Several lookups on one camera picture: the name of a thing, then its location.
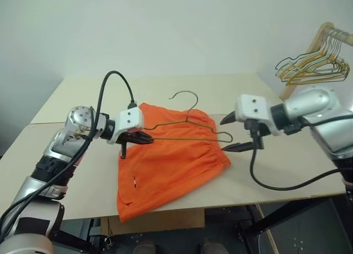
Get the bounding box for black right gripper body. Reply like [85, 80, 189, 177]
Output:
[244, 120, 272, 150]

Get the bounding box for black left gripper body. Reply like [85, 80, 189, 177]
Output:
[117, 129, 136, 159]

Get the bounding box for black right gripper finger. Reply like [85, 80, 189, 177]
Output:
[221, 142, 254, 152]
[220, 110, 237, 125]

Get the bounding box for orange shorts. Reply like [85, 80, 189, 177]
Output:
[116, 102, 232, 224]

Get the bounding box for wooden clothes rack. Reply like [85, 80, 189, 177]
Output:
[280, 21, 353, 100]

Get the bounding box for thin wooden stick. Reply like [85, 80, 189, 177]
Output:
[255, 204, 279, 254]

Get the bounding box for dark rounded shape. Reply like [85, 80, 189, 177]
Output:
[200, 237, 221, 254]
[132, 239, 158, 254]

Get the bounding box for black metal stand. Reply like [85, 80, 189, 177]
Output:
[59, 218, 111, 254]

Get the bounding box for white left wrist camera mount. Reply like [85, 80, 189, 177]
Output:
[106, 107, 145, 145]

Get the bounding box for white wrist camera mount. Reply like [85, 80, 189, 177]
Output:
[234, 94, 284, 136]
[106, 107, 145, 145]

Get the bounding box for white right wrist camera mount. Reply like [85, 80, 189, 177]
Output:
[234, 94, 284, 136]

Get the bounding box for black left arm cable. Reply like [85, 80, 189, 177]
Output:
[0, 70, 138, 238]

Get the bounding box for dark green wire hanger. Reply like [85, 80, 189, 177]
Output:
[274, 30, 336, 73]

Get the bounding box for gold wire hanger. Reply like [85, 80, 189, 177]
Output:
[284, 33, 347, 85]
[288, 33, 350, 85]

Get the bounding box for black metal table frame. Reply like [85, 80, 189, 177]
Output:
[234, 193, 345, 235]

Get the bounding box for dark base plate with screws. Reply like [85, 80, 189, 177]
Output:
[259, 198, 353, 254]

